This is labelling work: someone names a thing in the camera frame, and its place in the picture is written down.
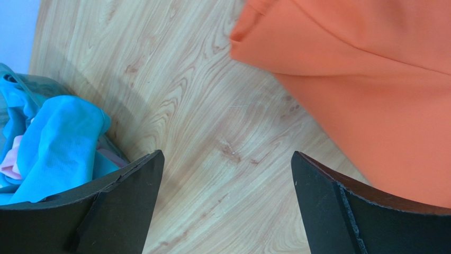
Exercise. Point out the teal t shirt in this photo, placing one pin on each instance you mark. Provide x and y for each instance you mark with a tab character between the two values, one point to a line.
58	148

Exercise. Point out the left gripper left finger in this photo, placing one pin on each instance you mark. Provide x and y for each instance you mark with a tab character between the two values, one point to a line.
111	214

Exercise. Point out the orange t shirt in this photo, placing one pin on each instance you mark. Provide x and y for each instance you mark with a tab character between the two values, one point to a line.
375	75

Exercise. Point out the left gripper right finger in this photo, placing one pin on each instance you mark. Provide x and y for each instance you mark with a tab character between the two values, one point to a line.
343	215

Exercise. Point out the grey plastic laundry basket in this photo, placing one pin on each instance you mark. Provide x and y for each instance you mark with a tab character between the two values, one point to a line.
42	88

